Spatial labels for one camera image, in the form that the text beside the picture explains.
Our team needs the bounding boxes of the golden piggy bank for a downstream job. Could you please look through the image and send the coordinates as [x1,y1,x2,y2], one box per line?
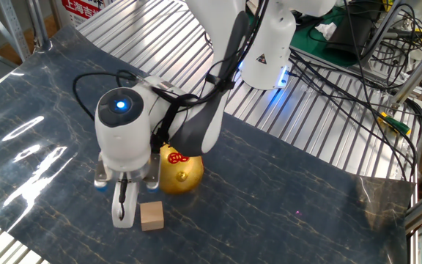
[158,143,205,195]

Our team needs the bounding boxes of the green cutting mat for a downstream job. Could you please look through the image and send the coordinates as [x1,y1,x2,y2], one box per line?
[245,0,391,69]

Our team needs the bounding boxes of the red white sign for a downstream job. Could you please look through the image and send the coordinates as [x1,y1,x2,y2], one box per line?
[61,0,106,20]

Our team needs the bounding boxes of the silver wrist camera blue ends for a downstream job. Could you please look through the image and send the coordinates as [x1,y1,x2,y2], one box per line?
[93,152,162,194]

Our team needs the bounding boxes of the aluminium frame post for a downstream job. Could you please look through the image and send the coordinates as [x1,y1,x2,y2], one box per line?
[389,36,422,108]
[0,0,32,62]

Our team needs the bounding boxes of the green yellow screwdriver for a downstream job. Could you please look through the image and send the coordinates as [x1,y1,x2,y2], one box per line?
[377,111,412,136]

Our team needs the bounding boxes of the dark blue marble mat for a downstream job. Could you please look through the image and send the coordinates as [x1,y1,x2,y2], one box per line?
[0,25,416,264]

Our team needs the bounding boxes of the black camera cable on arm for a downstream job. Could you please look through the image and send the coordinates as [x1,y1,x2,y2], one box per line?
[73,0,270,221]

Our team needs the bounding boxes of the small wooden cube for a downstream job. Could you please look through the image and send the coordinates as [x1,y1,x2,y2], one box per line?
[139,200,165,232]

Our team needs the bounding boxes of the crumpled white tissue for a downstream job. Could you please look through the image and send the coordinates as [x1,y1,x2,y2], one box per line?
[314,21,338,41]

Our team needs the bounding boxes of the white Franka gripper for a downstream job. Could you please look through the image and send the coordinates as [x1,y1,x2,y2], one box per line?
[111,179,141,230]

